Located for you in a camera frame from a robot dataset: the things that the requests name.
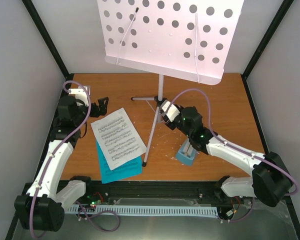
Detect blue metronome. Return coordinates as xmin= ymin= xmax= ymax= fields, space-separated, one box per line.
xmin=175 ymin=139 xmax=198 ymax=166

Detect white sheet music page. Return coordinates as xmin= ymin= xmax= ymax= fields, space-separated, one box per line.
xmin=91 ymin=108 xmax=147 ymax=170

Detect blue sheet music page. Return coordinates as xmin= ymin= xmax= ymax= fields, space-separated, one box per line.
xmin=96 ymin=141 xmax=142 ymax=184

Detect white perforated music stand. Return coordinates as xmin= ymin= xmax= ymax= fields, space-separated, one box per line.
xmin=96 ymin=0 xmax=246 ymax=168

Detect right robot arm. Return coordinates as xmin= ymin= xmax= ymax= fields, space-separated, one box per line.
xmin=161 ymin=103 xmax=293 ymax=207

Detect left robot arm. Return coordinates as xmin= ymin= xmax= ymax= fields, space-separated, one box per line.
xmin=14 ymin=95 xmax=109 ymax=232

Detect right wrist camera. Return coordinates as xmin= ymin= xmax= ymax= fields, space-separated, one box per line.
xmin=160 ymin=99 xmax=180 ymax=122

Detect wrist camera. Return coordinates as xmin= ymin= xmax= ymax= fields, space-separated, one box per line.
xmin=68 ymin=86 xmax=89 ymax=107
xmin=160 ymin=99 xmax=180 ymax=122

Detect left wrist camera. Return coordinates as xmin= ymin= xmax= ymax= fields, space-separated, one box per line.
xmin=68 ymin=86 xmax=89 ymax=107

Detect black aluminium frame rail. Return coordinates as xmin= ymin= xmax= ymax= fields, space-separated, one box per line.
xmin=22 ymin=180 xmax=290 ymax=208

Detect light blue cable duct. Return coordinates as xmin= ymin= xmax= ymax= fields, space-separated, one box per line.
xmin=64 ymin=202 xmax=220 ymax=218

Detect left black corner post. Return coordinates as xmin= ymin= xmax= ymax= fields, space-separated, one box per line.
xmin=22 ymin=0 xmax=74 ymax=81

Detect black corner post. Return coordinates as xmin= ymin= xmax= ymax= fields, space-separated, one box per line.
xmin=241 ymin=0 xmax=296 ymax=78
xmin=22 ymin=0 xmax=74 ymax=81

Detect metal base plate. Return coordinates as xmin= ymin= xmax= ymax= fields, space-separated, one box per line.
xmin=12 ymin=196 xmax=298 ymax=240

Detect right black corner post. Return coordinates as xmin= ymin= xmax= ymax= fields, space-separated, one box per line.
xmin=241 ymin=0 xmax=296 ymax=78

